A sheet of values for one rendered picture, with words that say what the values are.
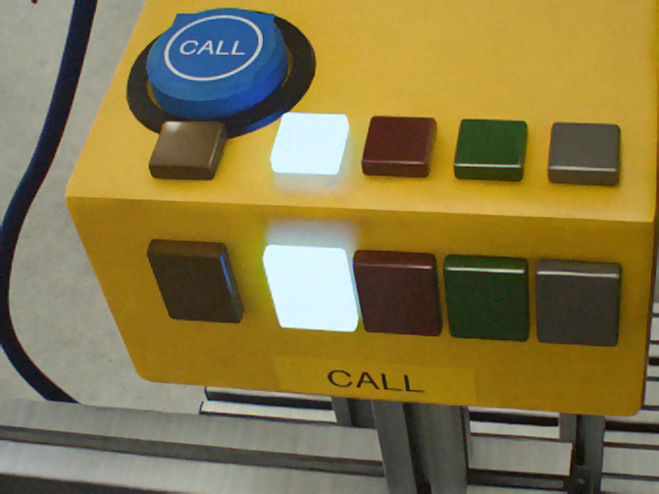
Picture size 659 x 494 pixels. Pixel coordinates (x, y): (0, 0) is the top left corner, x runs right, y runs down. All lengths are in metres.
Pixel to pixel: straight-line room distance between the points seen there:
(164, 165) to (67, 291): 1.47
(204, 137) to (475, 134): 0.07
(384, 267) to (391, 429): 0.15
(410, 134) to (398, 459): 0.19
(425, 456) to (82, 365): 1.24
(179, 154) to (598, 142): 0.11
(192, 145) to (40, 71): 1.83
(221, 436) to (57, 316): 1.25
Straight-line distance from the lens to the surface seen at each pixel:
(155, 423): 0.57
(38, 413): 0.59
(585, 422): 1.33
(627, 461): 1.45
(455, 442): 0.48
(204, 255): 0.35
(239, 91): 0.36
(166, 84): 0.37
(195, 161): 0.35
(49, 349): 1.76
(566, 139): 0.34
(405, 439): 0.48
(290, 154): 0.34
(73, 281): 1.82
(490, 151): 0.34
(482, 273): 0.34
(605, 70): 0.37
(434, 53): 0.37
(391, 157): 0.34
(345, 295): 0.35
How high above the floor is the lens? 1.31
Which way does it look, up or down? 48 degrees down
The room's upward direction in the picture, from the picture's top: 12 degrees counter-clockwise
